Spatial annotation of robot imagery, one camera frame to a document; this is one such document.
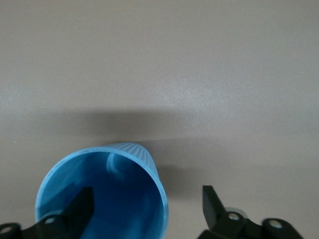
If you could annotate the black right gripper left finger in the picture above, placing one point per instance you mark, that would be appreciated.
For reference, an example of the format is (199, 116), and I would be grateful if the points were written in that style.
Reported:
(74, 216)

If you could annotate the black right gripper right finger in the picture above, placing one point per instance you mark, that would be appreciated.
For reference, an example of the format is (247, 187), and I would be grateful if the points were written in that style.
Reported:
(214, 211)

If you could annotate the blue ribbed plastic cup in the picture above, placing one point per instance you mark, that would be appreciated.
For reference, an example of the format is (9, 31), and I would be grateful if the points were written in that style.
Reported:
(124, 199)

